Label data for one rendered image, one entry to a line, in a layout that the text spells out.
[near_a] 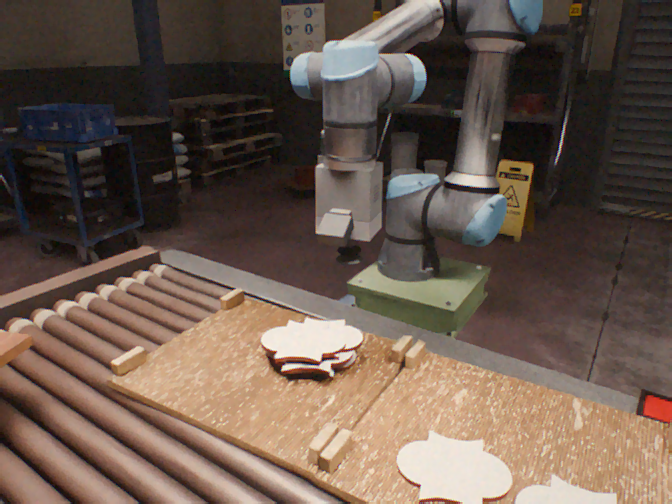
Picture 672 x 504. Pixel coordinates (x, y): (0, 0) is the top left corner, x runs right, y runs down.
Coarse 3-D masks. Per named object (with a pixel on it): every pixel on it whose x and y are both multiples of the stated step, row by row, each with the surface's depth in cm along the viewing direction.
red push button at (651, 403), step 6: (648, 396) 82; (648, 402) 81; (654, 402) 81; (660, 402) 81; (666, 402) 81; (648, 408) 79; (654, 408) 79; (660, 408) 79; (666, 408) 79; (648, 414) 78; (654, 414) 78; (660, 414) 78; (666, 414) 78; (666, 420) 77
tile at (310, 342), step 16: (272, 336) 88; (288, 336) 88; (304, 336) 88; (320, 336) 88; (336, 336) 88; (272, 352) 85; (288, 352) 84; (304, 352) 84; (320, 352) 84; (336, 352) 84
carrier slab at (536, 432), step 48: (432, 384) 84; (480, 384) 84; (528, 384) 84; (384, 432) 74; (480, 432) 74; (528, 432) 74; (576, 432) 74; (624, 432) 74; (336, 480) 65; (384, 480) 65; (528, 480) 65; (576, 480) 65; (624, 480) 65
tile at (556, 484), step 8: (552, 480) 64; (560, 480) 64; (528, 488) 63; (536, 488) 63; (544, 488) 63; (552, 488) 63; (560, 488) 63; (568, 488) 63; (576, 488) 63; (520, 496) 62; (528, 496) 62; (536, 496) 62; (544, 496) 62; (552, 496) 62; (560, 496) 62; (568, 496) 62; (576, 496) 62; (584, 496) 62; (592, 496) 62; (600, 496) 62; (608, 496) 62
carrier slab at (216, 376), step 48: (192, 336) 98; (240, 336) 98; (144, 384) 84; (192, 384) 84; (240, 384) 84; (288, 384) 84; (336, 384) 84; (384, 384) 84; (240, 432) 74; (288, 432) 74
